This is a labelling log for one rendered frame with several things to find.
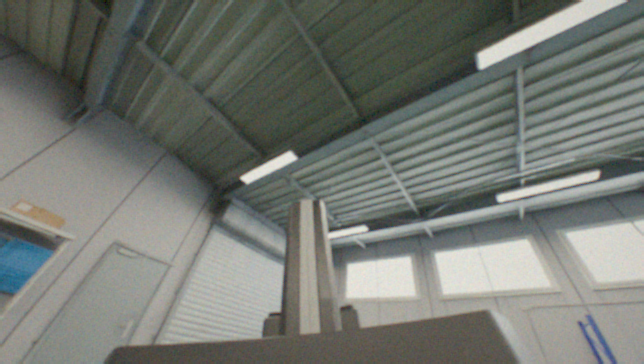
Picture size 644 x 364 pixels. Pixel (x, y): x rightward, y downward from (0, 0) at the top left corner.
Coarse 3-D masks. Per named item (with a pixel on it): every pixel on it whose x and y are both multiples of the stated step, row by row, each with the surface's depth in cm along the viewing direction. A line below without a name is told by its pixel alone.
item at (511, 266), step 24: (528, 240) 385; (456, 264) 438; (480, 264) 411; (504, 264) 386; (528, 264) 364; (456, 288) 412; (480, 288) 387; (504, 288) 365; (528, 288) 345; (552, 288) 326
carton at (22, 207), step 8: (24, 200) 220; (16, 208) 213; (24, 208) 218; (32, 208) 223; (40, 208) 228; (32, 216) 221; (40, 216) 226; (48, 216) 231; (56, 216) 236; (48, 224) 229; (56, 224) 234
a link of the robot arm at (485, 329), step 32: (416, 320) 5; (448, 320) 5; (480, 320) 5; (128, 352) 4; (160, 352) 4; (192, 352) 4; (224, 352) 4; (256, 352) 4; (288, 352) 4; (320, 352) 4; (352, 352) 4; (384, 352) 4; (416, 352) 4; (448, 352) 4; (480, 352) 4; (512, 352) 4
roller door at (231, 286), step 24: (216, 240) 431; (240, 240) 473; (192, 264) 378; (216, 264) 415; (240, 264) 458; (264, 264) 512; (192, 288) 365; (216, 288) 399; (240, 288) 441; (264, 288) 488; (168, 312) 325; (192, 312) 352; (216, 312) 384; (240, 312) 422; (264, 312) 469; (168, 336) 313; (192, 336) 340; (216, 336) 370; (240, 336) 405
